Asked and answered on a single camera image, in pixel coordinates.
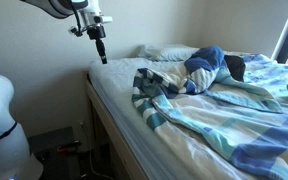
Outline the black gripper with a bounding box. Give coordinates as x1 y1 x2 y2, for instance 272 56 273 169
86 24 109 65

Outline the blue white checked duvet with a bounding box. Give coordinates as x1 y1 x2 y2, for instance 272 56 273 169
131 45 288 180

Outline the mattress with pale blue sheet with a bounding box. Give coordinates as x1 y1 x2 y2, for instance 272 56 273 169
88 56 218 180

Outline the pale blue pillow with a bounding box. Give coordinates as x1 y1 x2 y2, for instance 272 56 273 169
137 43 201 63

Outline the red black clamp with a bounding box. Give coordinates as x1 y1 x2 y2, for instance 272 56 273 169
56 140 84 155

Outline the dark navy garment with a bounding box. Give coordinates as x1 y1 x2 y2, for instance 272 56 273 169
223 54 247 83

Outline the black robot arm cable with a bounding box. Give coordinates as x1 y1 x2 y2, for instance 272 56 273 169
68 0 85 38

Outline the light wooden bed frame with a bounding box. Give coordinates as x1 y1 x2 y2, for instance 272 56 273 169
82 69 149 180

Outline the white floor cable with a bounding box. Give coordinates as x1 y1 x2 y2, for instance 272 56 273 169
79 121 116 180

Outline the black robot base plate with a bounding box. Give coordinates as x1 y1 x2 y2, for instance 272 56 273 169
27 125 92 180

